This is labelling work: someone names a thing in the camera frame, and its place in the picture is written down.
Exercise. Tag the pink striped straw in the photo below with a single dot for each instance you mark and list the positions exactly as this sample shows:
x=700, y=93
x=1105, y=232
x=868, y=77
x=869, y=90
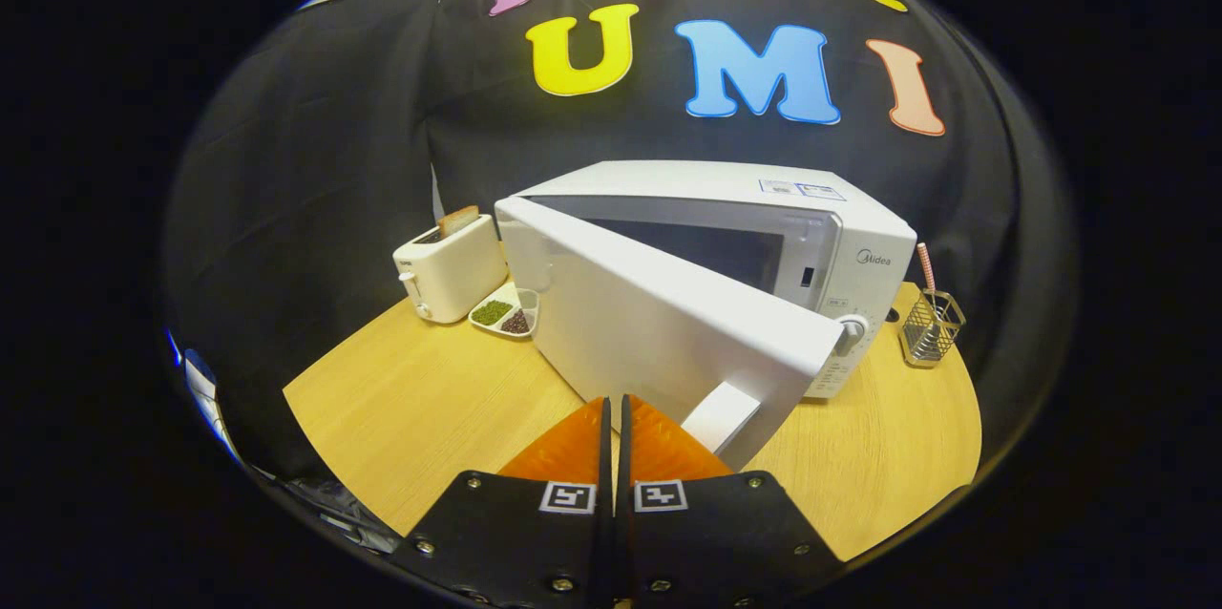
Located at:
x=924, y=265

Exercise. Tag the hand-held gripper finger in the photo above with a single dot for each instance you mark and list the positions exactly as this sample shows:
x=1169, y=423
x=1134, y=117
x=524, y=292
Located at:
x=603, y=494
x=625, y=494

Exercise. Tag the toast slice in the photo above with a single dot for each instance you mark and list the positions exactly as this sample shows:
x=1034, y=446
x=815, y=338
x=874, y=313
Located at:
x=460, y=220

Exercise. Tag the white microwave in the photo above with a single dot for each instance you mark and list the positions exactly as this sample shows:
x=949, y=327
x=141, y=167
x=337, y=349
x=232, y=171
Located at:
x=668, y=323

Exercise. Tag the cream toaster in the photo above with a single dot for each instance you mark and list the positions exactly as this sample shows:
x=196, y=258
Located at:
x=453, y=270

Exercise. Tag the white divided dish with beans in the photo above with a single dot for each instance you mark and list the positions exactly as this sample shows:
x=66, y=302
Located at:
x=496, y=311

